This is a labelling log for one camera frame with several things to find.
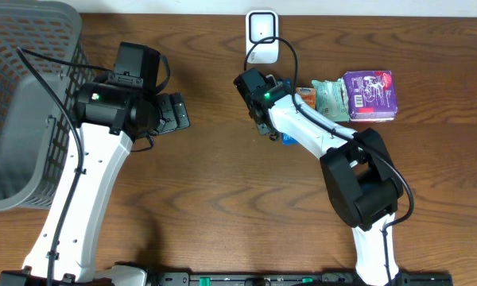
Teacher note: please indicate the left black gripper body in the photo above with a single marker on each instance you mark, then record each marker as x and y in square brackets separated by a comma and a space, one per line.
[174, 113]

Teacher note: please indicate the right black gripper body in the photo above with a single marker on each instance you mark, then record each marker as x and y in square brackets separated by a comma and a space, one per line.
[263, 128]

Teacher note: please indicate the blue biscuit packet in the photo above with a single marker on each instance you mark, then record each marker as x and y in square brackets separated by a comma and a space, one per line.
[286, 139]

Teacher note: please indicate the orange tissue packet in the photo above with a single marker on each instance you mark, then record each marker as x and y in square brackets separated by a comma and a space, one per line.
[308, 95]

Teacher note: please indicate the teal wet wipes packet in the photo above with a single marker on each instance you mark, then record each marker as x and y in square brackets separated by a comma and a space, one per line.
[332, 99]

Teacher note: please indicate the purple snack packet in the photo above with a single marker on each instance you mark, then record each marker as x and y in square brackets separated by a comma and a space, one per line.
[371, 96]

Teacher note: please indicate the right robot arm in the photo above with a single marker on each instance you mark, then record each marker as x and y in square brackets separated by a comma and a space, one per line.
[362, 185]

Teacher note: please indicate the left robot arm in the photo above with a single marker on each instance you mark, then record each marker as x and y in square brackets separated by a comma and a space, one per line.
[109, 114]

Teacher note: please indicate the grey plastic mesh basket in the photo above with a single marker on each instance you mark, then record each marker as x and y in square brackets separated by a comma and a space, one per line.
[33, 132]

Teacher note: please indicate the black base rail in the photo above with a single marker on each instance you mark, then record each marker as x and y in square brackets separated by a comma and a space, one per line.
[316, 279]

